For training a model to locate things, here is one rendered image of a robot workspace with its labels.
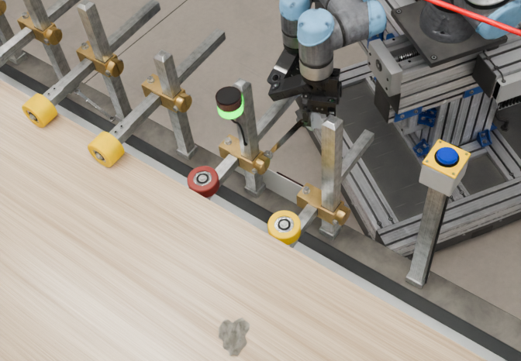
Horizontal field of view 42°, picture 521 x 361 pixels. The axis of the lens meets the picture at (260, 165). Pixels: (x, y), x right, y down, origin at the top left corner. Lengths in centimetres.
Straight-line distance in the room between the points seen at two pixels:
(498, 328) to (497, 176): 96
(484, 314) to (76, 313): 98
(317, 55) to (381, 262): 63
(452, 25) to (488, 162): 95
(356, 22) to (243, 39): 193
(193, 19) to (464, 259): 178
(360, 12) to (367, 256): 67
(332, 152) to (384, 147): 113
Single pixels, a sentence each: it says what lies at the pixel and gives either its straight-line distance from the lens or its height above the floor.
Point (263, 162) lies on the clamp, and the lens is 180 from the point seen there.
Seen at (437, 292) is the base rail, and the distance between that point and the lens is 181.
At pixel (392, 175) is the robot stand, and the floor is 21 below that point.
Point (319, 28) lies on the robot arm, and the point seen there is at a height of 135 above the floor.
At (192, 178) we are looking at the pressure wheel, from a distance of 174.
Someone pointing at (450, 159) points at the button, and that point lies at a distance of 136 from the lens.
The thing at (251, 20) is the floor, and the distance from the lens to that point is 347.
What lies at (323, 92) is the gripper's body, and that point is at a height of 114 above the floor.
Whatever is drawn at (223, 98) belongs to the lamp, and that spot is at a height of 115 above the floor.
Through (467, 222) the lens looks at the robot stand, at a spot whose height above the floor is 21.
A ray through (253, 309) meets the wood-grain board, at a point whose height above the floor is 90.
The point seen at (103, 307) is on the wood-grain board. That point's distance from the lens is 162.
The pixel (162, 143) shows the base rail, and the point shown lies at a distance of 210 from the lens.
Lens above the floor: 231
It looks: 54 degrees down
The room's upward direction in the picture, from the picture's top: 7 degrees counter-clockwise
